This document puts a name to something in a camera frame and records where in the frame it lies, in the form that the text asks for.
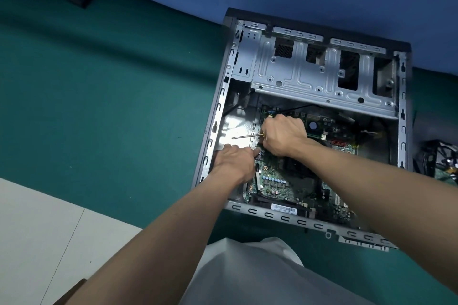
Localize person's right hand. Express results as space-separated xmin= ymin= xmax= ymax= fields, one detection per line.
xmin=258 ymin=113 xmax=310 ymax=158

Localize person's left hand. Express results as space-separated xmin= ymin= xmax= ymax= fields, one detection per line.
xmin=213 ymin=144 xmax=262 ymax=185

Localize yellow-handled screwdriver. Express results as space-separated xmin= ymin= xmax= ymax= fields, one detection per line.
xmin=231 ymin=132 xmax=266 ymax=140

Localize desktop computer case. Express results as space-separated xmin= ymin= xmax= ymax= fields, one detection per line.
xmin=191 ymin=7 xmax=416 ymax=254

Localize green motherboard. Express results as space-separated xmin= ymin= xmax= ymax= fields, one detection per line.
xmin=246 ymin=102 xmax=361 ymax=226

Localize silver metal drive cage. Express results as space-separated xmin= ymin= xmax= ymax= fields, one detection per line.
xmin=250 ymin=32 xmax=400 ymax=120

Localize hard drive with cables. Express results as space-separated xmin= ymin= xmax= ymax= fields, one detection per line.
xmin=414 ymin=139 xmax=458 ymax=184

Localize person's right forearm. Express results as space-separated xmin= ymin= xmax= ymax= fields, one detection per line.
xmin=296 ymin=139 xmax=458 ymax=295

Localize person's left forearm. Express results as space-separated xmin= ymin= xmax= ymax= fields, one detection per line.
xmin=64 ymin=172 xmax=248 ymax=305

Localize person's white shirt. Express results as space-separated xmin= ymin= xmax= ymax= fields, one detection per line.
xmin=178 ymin=236 xmax=377 ymax=305

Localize green floor mat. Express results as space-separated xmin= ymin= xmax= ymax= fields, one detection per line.
xmin=0 ymin=0 xmax=458 ymax=305

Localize brown wooden stool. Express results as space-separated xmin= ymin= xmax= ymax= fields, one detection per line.
xmin=52 ymin=278 xmax=89 ymax=305

